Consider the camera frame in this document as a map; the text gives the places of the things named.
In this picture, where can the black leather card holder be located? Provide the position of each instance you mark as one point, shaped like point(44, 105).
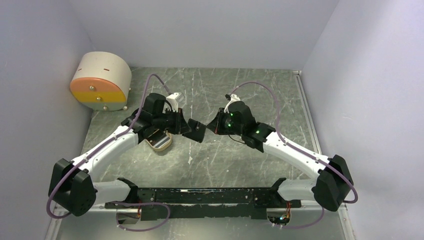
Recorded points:
point(197, 131)

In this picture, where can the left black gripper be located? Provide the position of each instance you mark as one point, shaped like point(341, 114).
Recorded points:
point(181, 126)

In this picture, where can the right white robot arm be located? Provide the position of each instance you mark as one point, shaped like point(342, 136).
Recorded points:
point(329, 179)

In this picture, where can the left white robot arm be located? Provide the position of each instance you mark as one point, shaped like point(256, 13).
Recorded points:
point(74, 183)

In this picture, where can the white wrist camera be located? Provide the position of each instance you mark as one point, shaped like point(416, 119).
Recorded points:
point(175, 100)
point(232, 98)

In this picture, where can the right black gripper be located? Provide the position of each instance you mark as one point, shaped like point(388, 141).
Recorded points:
point(216, 125)

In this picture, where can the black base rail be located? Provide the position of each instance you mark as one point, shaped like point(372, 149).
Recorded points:
point(193, 203)

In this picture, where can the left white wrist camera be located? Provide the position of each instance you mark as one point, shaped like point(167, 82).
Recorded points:
point(175, 100)

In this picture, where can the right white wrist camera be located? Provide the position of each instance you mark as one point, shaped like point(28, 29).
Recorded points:
point(232, 98)

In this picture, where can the beige wooden card tray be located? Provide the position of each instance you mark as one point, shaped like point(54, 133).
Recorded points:
point(159, 141)

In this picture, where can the round pastel drawer box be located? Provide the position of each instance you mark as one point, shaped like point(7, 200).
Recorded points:
point(102, 81)

